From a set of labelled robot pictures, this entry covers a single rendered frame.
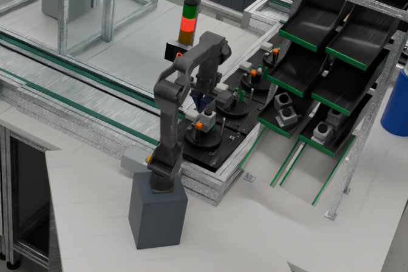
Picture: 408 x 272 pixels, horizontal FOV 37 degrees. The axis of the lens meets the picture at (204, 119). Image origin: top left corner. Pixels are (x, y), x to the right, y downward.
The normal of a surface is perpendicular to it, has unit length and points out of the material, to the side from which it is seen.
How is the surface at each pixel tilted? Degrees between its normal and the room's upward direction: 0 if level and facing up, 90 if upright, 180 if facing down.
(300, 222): 0
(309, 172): 45
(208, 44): 8
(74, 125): 90
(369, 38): 25
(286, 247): 0
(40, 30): 0
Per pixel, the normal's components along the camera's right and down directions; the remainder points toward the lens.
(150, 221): 0.29, 0.59
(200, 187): -0.46, 0.45
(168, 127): -0.47, 0.61
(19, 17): 0.16, -0.81
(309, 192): -0.32, -0.30
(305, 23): -0.11, -0.58
